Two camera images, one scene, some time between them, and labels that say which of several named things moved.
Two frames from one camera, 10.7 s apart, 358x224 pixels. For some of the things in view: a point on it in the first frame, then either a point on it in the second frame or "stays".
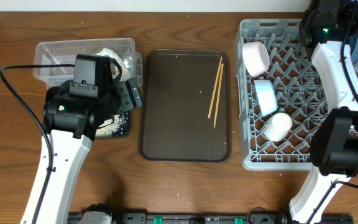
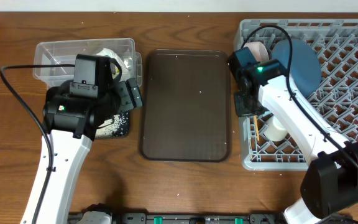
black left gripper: (130, 94) stays
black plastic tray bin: (118, 127) stays
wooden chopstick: (222, 70) → (257, 127)
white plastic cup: (277, 127) stays
